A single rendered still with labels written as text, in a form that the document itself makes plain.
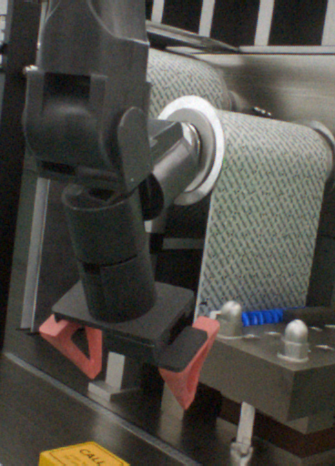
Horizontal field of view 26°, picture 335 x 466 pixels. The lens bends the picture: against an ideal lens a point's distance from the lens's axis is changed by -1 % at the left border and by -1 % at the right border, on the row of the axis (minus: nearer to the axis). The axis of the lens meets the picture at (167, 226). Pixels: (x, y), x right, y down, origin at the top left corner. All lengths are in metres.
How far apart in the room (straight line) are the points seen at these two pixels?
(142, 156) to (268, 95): 0.85
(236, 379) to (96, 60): 0.51
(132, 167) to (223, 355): 0.44
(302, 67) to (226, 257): 0.44
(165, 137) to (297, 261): 0.57
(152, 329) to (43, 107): 0.19
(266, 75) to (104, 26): 0.89
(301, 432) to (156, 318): 0.38
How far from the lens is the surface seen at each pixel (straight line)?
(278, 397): 0.85
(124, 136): 0.49
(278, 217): 1.07
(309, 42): 1.41
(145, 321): 0.58
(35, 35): 1.17
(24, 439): 0.89
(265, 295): 1.08
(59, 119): 0.51
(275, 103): 1.34
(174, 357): 0.57
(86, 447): 0.83
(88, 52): 0.49
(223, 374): 0.91
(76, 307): 0.61
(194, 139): 0.97
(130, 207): 0.53
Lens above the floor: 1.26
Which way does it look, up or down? 6 degrees down
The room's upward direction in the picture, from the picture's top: 8 degrees clockwise
